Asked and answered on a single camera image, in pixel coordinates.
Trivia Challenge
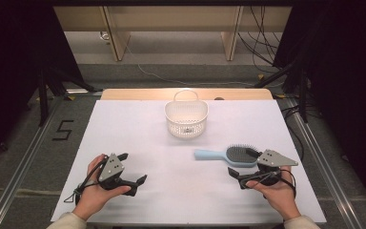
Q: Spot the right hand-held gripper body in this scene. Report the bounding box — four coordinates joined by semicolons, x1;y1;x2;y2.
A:
237;149;299;191

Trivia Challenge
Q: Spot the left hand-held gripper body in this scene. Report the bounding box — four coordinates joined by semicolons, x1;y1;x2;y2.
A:
97;153;139;198

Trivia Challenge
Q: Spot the light blue hairbrush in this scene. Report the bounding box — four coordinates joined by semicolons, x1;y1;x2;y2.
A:
193;143;263;169

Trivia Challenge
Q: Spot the white plastic basket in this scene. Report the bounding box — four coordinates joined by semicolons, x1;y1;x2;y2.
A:
163;89;210;139

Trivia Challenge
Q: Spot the person's left hand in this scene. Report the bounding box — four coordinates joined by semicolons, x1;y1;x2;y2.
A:
72;154;132;221

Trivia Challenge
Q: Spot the person's right hand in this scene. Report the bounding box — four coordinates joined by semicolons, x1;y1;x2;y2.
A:
245;165;302;221

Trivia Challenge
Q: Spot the white table cover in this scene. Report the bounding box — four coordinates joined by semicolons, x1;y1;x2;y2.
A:
50;99;328;225

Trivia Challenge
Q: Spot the wooden table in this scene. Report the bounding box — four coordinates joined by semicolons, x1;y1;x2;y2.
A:
100;87;275;102

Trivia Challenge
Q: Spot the black metal stand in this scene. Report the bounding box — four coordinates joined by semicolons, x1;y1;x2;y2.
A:
37;67;51;128
297;68;310;124

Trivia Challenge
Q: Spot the black curtain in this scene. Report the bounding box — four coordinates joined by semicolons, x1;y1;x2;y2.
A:
272;0;366;219
0;0;88;161

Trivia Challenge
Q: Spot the left hand-held gripper black cable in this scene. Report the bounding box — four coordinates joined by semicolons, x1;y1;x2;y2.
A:
63;156;110;204

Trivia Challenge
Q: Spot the hand-held gripper black cable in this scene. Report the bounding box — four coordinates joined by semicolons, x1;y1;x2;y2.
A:
63;156;110;204
277;168;297;198

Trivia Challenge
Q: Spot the right hand-held gripper black cable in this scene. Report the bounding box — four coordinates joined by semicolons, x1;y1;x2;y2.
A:
277;168;297;198

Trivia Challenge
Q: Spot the aluminium floor rail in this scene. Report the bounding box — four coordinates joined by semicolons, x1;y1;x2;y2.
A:
285;97;360;229
0;94;65;229

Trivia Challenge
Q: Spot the white floor cable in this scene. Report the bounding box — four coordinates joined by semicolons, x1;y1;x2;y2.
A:
124;44;259;89

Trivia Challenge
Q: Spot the bundle of black cables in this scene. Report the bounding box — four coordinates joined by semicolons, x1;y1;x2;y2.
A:
236;5;284;70

